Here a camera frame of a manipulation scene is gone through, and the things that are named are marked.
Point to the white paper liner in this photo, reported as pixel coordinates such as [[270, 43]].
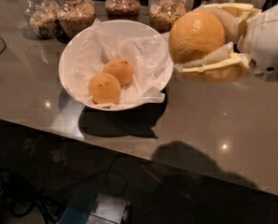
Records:
[[139, 56]]

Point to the orange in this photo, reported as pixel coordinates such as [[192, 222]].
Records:
[[195, 35], [121, 69], [104, 88]]

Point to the blue grey floor box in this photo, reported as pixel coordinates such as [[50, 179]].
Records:
[[90, 207]]

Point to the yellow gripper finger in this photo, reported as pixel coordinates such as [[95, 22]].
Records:
[[221, 65], [227, 21]]

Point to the glass grain jar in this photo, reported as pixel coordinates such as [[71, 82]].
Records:
[[164, 13], [122, 9], [76, 16]]

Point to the white bowl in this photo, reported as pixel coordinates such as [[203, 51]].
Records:
[[70, 56]]

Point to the far left glass jar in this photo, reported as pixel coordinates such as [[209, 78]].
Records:
[[41, 16]]

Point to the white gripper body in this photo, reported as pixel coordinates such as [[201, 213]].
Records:
[[267, 41]]

